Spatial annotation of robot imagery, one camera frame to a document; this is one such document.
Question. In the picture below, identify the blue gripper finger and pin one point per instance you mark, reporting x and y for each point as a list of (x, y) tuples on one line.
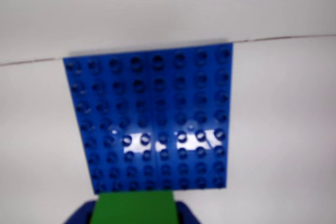
[(186, 214), (81, 214)]

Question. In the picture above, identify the green 2x2 block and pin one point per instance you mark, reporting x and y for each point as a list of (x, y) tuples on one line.
[(134, 208)]

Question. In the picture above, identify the blue 8x8 stud plate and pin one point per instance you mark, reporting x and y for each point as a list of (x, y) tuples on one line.
[(149, 113)]

